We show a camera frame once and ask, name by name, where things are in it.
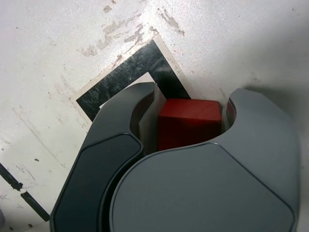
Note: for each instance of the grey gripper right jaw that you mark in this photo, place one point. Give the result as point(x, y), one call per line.
point(205, 188)

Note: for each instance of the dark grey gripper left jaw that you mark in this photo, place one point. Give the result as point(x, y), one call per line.
point(106, 145)

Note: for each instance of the red cube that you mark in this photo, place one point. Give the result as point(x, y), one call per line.
point(190, 116)

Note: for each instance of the black tape square outline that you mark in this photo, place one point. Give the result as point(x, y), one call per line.
point(135, 65)

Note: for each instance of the black tape strip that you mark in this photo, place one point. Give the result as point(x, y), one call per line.
point(31, 201)

